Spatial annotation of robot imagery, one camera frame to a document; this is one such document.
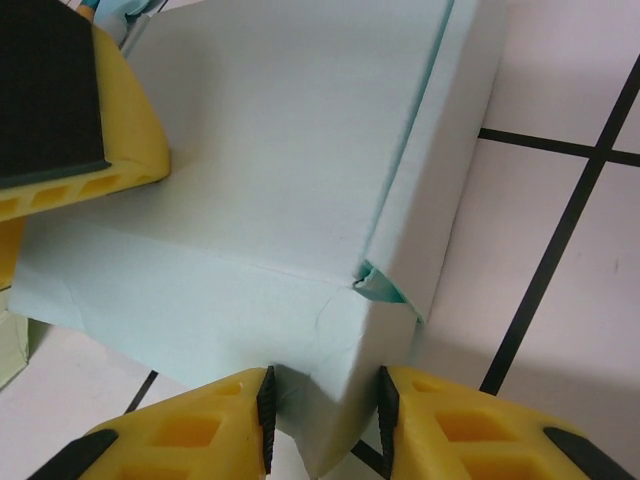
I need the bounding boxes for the light green paper box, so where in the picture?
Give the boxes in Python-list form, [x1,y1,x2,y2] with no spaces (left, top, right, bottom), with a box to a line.
[0,308,30,392]

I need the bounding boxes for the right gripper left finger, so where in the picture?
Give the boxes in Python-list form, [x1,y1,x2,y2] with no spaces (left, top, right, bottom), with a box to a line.
[29,366,279,480]

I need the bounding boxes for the light blue paper box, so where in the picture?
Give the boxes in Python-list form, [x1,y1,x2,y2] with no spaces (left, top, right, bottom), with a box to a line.
[8,0,507,480]

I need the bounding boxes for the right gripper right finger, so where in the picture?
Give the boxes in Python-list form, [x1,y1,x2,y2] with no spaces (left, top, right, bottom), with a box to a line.
[375,364,640,480]

